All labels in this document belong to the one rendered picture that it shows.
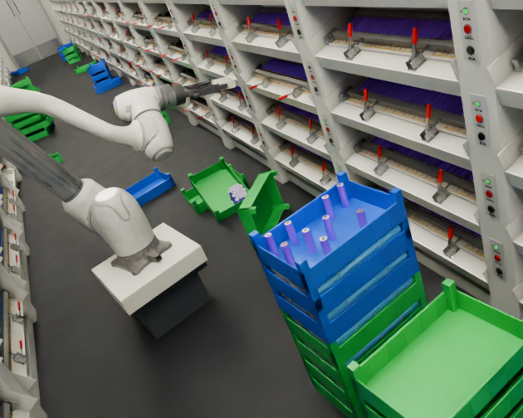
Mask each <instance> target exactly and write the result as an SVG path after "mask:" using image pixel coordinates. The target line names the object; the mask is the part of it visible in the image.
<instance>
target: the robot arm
mask: <svg viewBox="0 0 523 418"><path fill-rule="evenodd" d="M234 87H236V81H235V79H231V80H229V77H223V78H220V79H216V80H211V79H208V80H206V81H203V82H199V83H196V84H192V85H185V86H184V87H183V86H182V85H181V84H180V83H178V84H175V85H171V86H170V85H169V84H166V85H159V86H155V87H142V88H138V89H133V90H129V91H126V92H124V93H122V94H120V95H117V96H116V97H115V99H114V103H113V106H114V110H115V114H116V116H117V118H118V119H120V120H124V121H132V123H131V124H130V125H129V126H125V127H120V126H115V125H112V124H108V123H106V122H105V121H103V120H101V119H98V118H96V117H95V116H93V115H91V114H88V113H86V112H85V111H83V110H81V109H78V108H76V107H75V106H73V105H71V104H68V103H67V102H65V101H63V100H59V99H58V98H56V97H53V96H50V95H46V94H43V93H39V92H36V91H31V90H22V89H17V88H12V87H7V86H4V85H0V156H2V157H3V158H5V159H6V160H7V161H8V162H10V163H11V164H12V165H14V166H15V167H17V168H18V169H20V170H21V171H22V172H24V173H25V174H26V175H28V176H29V177H30V178H32V179H33V180H35V181H36V182H38V183H39V184H41V185H42V186H43V187H44V188H45V189H47V190H48V191H50V192H51V193H53V194H54V195H55V196H57V197H59V198H60V199H61V200H62V203H63V207H64V210H65V211H66V212H67V213H68V214H69V215H70V216H72V217H73V218H74V219H75V220H77V221H78V222H79V223H81V224H82V225H83V226H84V227H85V228H87V229H88V230H90V231H92V232H94V233H96V234H98V235H100V236H101V237H102V238H103V239H104V240H105V242H106V243H108V244H109V246H110V247H111V249H112V250H113V251H114V252H115V254H116V256H117V258H115V259H114V260H112V261H111V262H110V264H111V265H112V267H118V268H120V269H122V270H126V271H128V272H130V273H131V274H132V275H133V276H136V275H138V274H139V273H140V272H141V271H142V270H143V269H144V268H145V267H146V266H148V265H149V264H150V263H152V262H160V261H161V260H162V257H161V255H162V254H163V253H164V252H165V251H166V250H168V249H170V248H171V247H172V246H173V245H172V243H171V242H170V241H162V240H159V239H158V238H157V237H156V235H155V234H154V232H153V230H152V228H151V226H150V224H149V221H148V219H147V217H146V215H145V214H144V212H143V210H142V209H141V207H140V205H139V203H138V202H137V201H136V200H135V198H134V197H133V196H132V195H131V194H129V193H128V192H127V191H125V190H124V189H122V188H118V187H110V188H107V189H106V188H104V187H102V186H101V185H100V184H99V183H97V182H95V181H94V180H92V179H89V178H85V179H79V178H78V177H77V176H76V175H75V174H73V173H72V172H70V171H69V170H68V169H66V168H65V167H64V166H62V165H61V164H60V163H58V162H57V161H56V160H55V159H54V158H52V157H51V156H50V155H49V154H47V153H46V152H44V151H43V150H42V149H41V148H39V147H38V146H36V145H35V144H34V143H33V142H32V141H31V140H29V139H28V138H27V137H25V136H24V135H23V134H21V133H20V132H19V131H17V130H16V129H15V128H13V127H12V126H11V125H10V124H9V123H7V122H6V121H5V120H4V119H2V118H1V117H4V116H8V115H14V114H25V113H38V114H46V115H49V116H51V117H53V118H56V119H59V120H61V121H63V122H65V123H67V124H70V125H72V126H74V127H77V128H78V129H81V130H84V131H86V132H87V133H89V134H93V135H95V136H96V137H99V138H101V139H104V140H107V141H110V142H112V143H120V144H125V145H129V146H131V147H132V148H133V149H134V150H135V151H140V152H141V153H144V154H146V156H147V157H148V158H150V159H151V160H153V161H155V162H162V161H164V160H166V159H167V158H169V157H170V156H171V154H172V152H173V149H174V141H173V137H172V134H171V132H170V129H169V126H168V124H167V122H166V120H165V119H164V117H163V115H162V114H161V112H163V111H165V110H169V109H174V108H175V106H176V105H183V104H185V103H186V98H187V97H190V98H198V97H200V96H204V95H210V94H214V93H217V92H218V93H220V90H226V89H230V88H234Z"/></svg>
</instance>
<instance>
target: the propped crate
mask: <svg viewBox="0 0 523 418"><path fill-rule="evenodd" d="M219 160H220V162H218V163H215V164H213V165H212V166H210V167H209V168H206V169H204V170H202V171H201V172H199V173H196V174H195V175H192V173H189V174H188V178H189V181H190V182H191V185H192V186H193V188H194V189H195V191H196V192H197V194H198V195H199V196H200V197H201V198H202V200H203V202H204V203H205V204H206V206H207V207H208V209H209V210H210V212H211V213H212V214H213V215H214V216H215V218H216V219H217V221H218V222H220V221H222V220H223V219H225V218H227V217H229V216H230V215H232V214H234V213H236V212H237V210H238V209H239V207H240V206H241V204H242V202H243V200H242V201H240V202H238V203H237V204H235V205H234V202H233V201H231V198H230V195H229V188H230V187H232V186H233V185H235V186H236V184H237V183H238V184H239V185H240V184H242V187H243V188H245V189H246V192H247V193H248V192H249V190H250V189H249V190H248V189H247V187H246V186H245V185H244V184H243V183H242V181H241V180H240V179H239V178H238V176H237V175H236V174H235V173H234V171H233V170H231V168H230V167H229V166H228V165H227V164H226V162H225V161H224V158H223V156H221V157H220V158H219Z"/></svg>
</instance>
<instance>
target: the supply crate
mask: <svg viewBox="0 0 523 418"><path fill-rule="evenodd" d="M336 176H337V179H338V183H341V182H342V183H343V184H344V185H345V190H346V194H347V197H348V199H349V206H348V207H343V206H342V203H341V200H340V195H339V192H338V189H337V186H336V185H337V184H338V183H336V184H335V185H334V186H333V187H331V188H329V189H328V190H327V191H325V192H323V193H322V194H320V195H319V196H318V197H317V198H315V199H314V200H312V201H311V202H309V203H308V204H306V205H305V206H303V207H302V208H301V209H300V210H298V211H296V212H295V213H293V214H292V215H290V216H289V217H287V218H286V219H285V220H284V221H282V222H280V223H279V224H278V225H276V226H274V227H273V228H271V229H270V230H269V231H268V232H266V233H269V232H270V233H272V236H273V238H274V241H275V242H276V246H277V249H278V250H279V253H280V256H279V257H277V256H275V255H273V254H272V253H271V252H270V249H269V247H268V244H267V243H266V239H265V237H264V235H265V234H266V233H265V234H263V235H262V236H260V233H259V232H258V231H253V232H251V233H250V234H249V237H250V239H251V241H252V244H253V247H254V249H255V251H256V253H257V256H258V259H259V261H261V262H263V263H264V264H266V265H268V266H269V267H271V268H272V269H274V270H275V271H277V272H278V273H280V274H281V275H283V276H285V277H286V278H287V279H289V280H291V281H292V282H294V283H295V284H297V285H299V286H300V287H301V288H302V289H305V290H306V291H308V292H309V293H311V292H313V291H314V290H315V289H317V288H318V287H319V286H321V285H322V284H323V283H324V282H326V280H328V279H329V278H330V277H332V276H333V275H335V274H336V273H337V272H338V271H340V270H341V269H343V268H344V267H345V266H346V265H347V264H348V263H350V262H351V261H352V260H354V259H355V258H356V257H358V256H359V255H360V254H362V253H363V252H364V251H366V250H367V249H368V248H369V247H370V246H372V245H373V244H374V243H375V242H377V241H378V240H380V239H381V238H382V237H383V236H385V235H386V234H388V233H389V232H390V231H391V230H392V229H393V228H395V227H396V226H397V225H399V224H400V223H401V222H403V221H404V220H405V219H407V218H408V217H407V212H406V209H405V205H404V201H403V195H402V192H401V189H399V188H396V187H394V188H393V189H391V190H390V191H389V194H388V193H386V192H381V191H379V190H376V189H373V188H371V187H366V186H364V185H361V184H358V183H356V182H351V181H349V179H348V176H347V172H344V171H340V172H339V173H337V174H336ZM324 195H329V197H330V202H331V205H332V207H333V210H334V213H335V218H334V219H332V220H331V222H332V225H333V228H334V231H335V235H336V239H335V240H334V241H330V240H329V238H328V236H327V233H326V230H325V226H324V223H323V221H322V216H324V215H327V213H326V210H325V206H324V203H323V201H322V197H323V196H324ZM358 209H364V214H365V216H366V220H367V222H368V224H367V225H365V226H364V227H362V228H361V229H360V226H359V221H358V218H357V215H356V211H357V210H358ZM286 221H291V222H292V225H293V226H294V229H295V232H296V235H297V238H298V241H299V244H298V245H292V244H291V240H290V238H289V236H288V233H287V231H286V227H285V225H284V223H285V222H286ZM305 228H309V229H310V233H311V235H312V237H313V240H314V242H315V247H316V249H317V252H316V253H314V254H310V252H309V250H308V248H307V245H306V243H305V238H304V236H303V234H302V230H303V229H305ZM322 236H327V238H328V241H329V243H330V248H331V252H330V253H328V254H327V255H324V252H323V250H322V247H321V244H320V238H321V237H322ZM284 241H286V242H288V244H289V247H290V248H291V253H292V254H293V257H294V259H295V264H296V266H295V267H294V266H292V265H290V264H288V263H287V262H286V258H285V256H284V254H283V252H282V249H281V243H282V242H284Z"/></svg>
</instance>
